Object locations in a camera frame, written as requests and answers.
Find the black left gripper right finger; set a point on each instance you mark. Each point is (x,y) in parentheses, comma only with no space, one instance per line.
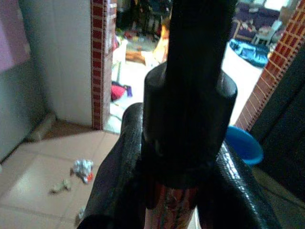
(236,195)

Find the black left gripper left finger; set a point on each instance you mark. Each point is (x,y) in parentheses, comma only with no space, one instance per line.
(119,179)

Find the red cloth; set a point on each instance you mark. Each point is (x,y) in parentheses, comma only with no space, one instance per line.
(118,91)

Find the blue plastic basin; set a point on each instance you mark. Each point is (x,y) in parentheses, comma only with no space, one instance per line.
(245,145)

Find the small crumpled paper scrap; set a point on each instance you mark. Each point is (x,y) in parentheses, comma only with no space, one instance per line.
(60,186)

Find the blue cloth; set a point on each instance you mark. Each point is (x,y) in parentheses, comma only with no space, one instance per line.
(252,52)

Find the crumpled white paper ball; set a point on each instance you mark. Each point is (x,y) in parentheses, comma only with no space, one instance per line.
(82,169)

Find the dark cabinet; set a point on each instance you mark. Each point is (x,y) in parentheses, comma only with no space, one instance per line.
(283,133)

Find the small white chair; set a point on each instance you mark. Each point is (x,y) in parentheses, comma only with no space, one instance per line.
(268,32)

